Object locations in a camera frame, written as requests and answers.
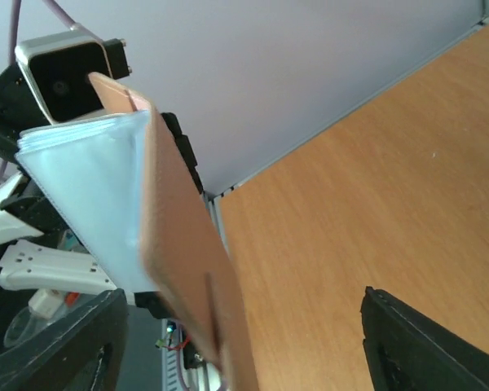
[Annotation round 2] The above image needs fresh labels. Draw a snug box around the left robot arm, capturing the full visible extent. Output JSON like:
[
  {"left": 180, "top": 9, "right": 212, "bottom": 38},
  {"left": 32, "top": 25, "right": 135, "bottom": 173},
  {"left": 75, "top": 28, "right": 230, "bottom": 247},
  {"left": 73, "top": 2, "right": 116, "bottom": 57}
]
[{"left": 0, "top": 72, "right": 204, "bottom": 319}]

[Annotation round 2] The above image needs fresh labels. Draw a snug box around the grey slotted cable duct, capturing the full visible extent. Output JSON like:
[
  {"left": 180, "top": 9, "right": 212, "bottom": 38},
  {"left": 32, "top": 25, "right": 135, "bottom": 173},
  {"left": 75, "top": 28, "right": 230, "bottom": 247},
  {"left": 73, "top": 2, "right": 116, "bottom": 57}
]
[{"left": 157, "top": 320, "right": 230, "bottom": 390}]

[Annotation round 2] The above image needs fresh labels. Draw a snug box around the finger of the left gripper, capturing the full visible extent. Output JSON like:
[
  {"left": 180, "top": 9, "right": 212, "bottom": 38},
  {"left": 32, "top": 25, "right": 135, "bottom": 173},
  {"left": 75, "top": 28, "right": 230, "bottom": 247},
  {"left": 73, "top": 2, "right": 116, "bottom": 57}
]
[{"left": 161, "top": 112, "right": 204, "bottom": 194}]

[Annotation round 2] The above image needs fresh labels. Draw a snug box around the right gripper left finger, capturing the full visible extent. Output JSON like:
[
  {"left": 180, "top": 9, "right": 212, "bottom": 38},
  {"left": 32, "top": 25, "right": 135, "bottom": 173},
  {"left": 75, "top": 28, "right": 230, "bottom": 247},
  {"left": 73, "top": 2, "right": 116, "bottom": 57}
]
[{"left": 0, "top": 289, "right": 128, "bottom": 390}]

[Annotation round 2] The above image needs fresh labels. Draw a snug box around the left circuit board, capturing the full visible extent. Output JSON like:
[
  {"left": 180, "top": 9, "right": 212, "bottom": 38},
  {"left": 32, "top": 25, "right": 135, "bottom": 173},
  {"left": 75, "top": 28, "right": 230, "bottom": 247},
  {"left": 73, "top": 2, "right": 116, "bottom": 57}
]
[{"left": 155, "top": 319, "right": 179, "bottom": 351}]

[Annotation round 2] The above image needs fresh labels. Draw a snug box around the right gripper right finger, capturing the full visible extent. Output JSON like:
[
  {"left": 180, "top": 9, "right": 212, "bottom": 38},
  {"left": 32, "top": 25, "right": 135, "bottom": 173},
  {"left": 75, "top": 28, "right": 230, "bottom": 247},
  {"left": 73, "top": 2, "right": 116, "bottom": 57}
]
[{"left": 361, "top": 287, "right": 489, "bottom": 390}]

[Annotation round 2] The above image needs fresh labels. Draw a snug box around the pink card holder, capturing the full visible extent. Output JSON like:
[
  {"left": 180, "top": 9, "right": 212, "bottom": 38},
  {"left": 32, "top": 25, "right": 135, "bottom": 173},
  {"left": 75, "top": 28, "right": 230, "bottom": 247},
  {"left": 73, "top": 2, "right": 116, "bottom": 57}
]
[{"left": 16, "top": 72, "right": 259, "bottom": 390}]

